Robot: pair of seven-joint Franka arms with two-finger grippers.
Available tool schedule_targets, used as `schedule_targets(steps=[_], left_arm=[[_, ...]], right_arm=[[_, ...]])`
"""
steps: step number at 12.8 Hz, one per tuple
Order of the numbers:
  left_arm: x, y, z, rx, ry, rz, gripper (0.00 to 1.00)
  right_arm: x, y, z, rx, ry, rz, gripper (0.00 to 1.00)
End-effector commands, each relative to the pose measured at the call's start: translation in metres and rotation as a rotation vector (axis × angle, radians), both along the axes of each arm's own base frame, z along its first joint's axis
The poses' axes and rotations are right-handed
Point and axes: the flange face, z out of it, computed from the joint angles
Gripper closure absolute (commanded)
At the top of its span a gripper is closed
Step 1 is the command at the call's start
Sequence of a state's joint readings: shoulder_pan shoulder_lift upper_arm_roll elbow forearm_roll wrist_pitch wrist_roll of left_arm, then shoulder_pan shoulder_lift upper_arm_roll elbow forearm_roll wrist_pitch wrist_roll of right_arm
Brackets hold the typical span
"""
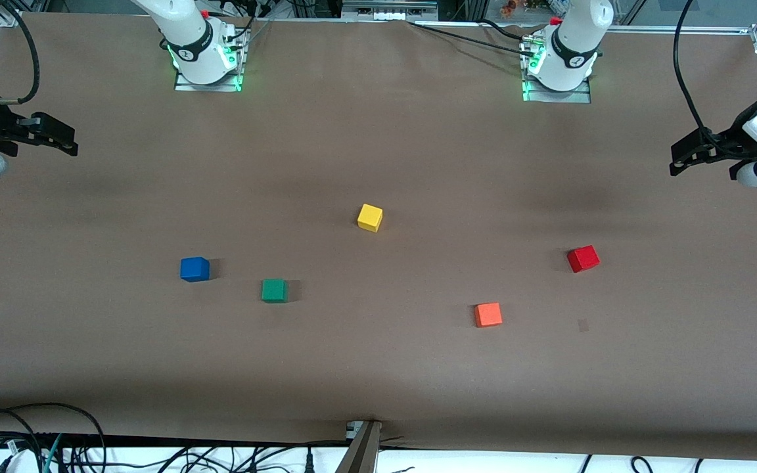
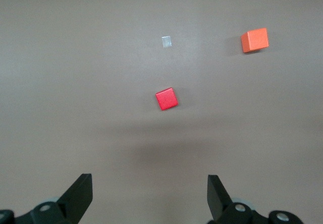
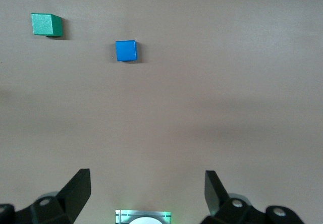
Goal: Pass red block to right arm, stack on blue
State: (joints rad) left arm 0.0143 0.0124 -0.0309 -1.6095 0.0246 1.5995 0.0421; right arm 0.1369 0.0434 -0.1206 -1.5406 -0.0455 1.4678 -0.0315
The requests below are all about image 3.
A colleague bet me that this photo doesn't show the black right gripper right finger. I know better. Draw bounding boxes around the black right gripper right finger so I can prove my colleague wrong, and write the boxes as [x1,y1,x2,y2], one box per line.
[199,170,306,224]

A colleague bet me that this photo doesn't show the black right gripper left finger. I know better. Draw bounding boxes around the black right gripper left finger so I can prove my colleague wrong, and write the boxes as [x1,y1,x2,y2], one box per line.
[0,169,91,224]

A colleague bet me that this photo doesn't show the blue wooden block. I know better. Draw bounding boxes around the blue wooden block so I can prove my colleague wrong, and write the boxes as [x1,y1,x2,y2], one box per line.
[115,40,139,63]

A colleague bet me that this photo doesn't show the green wooden block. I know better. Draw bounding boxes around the green wooden block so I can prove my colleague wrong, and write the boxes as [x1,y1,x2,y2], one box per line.
[31,13,63,38]

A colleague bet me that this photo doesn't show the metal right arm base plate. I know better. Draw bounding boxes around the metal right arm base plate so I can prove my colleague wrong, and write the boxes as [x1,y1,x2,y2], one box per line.
[115,209,172,224]

